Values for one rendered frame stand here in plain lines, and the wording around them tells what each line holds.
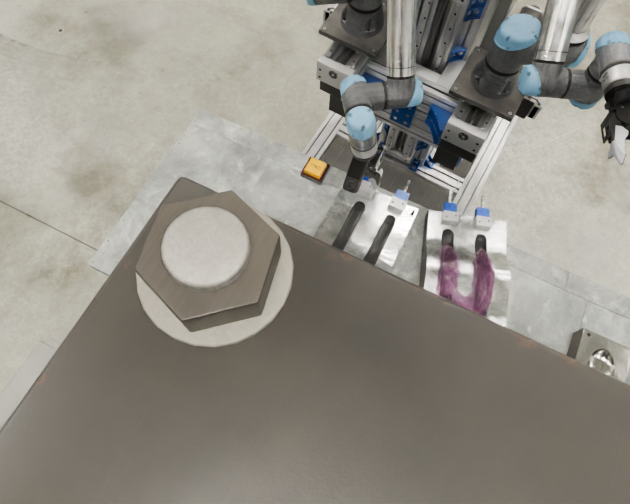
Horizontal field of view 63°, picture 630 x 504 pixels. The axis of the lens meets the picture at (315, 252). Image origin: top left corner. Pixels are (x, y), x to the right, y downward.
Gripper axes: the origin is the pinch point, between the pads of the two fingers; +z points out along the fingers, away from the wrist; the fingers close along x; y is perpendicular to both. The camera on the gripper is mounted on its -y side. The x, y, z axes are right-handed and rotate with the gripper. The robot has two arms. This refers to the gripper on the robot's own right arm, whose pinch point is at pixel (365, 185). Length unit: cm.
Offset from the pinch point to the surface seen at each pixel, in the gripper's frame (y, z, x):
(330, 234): -18.9, 2.3, 3.9
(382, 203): -1.4, 5.8, -6.2
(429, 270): -16.4, 6.3, -28.6
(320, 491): -69, -113, -36
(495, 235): 5.9, 15.6, -42.8
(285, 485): -69, -114, -34
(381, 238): -12.6, 5.9, -10.8
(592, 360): -20, 18, -82
